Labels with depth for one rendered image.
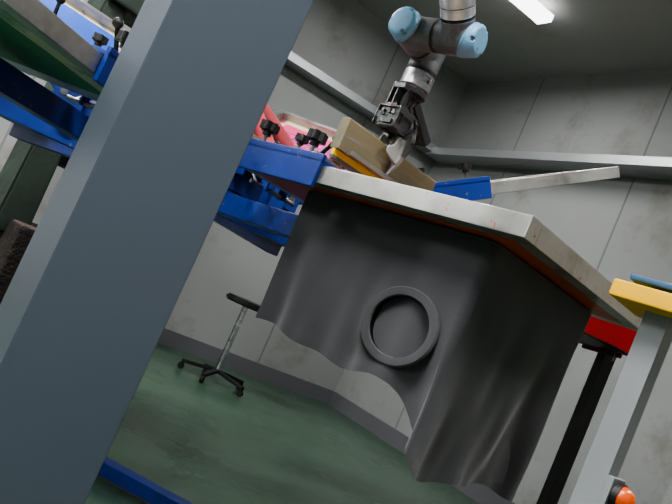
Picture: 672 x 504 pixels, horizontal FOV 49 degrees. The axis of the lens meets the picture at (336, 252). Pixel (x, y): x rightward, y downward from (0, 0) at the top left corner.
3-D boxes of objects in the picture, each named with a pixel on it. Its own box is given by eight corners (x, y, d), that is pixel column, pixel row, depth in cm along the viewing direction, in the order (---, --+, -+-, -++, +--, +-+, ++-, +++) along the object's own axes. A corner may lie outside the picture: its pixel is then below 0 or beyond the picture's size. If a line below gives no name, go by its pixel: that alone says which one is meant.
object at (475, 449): (517, 505, 154) (595, 313, 157) (395, 480, 121) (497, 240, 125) (504, 498, 156) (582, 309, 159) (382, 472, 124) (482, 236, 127)
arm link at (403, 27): (435, 6, 162) (454, 33, 171) (393, 1, 168) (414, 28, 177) (420, 38, 161) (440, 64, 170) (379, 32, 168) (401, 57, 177)
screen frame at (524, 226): (645, 333, 156) (652, 317, 156) (524, 237, 114) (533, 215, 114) (376, 245, 210) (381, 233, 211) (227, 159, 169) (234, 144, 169)
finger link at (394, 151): (374, 166, 172) (386, 130, 174) (388, 177, 176) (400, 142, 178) (385, 167, 170) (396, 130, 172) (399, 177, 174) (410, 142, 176)
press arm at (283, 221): (488, 310, 151) (499, 283, 151) (473, 302, 146) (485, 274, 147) (169, 196, 237) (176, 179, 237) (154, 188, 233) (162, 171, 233)
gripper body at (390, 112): (369, 124, 176) (389, 79, 177) (389, 140, 182) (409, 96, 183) (392, 128, 170) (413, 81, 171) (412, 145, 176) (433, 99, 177)
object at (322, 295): (429, 442, 130) (509, 254, 132) (402, 435, 123) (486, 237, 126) (267, 354, 161) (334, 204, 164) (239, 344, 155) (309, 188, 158)
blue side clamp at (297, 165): (326, 195, 150) (340, 164, 151) (310, 185, 147) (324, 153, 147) (239, 171, 171) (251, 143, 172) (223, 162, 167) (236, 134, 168)
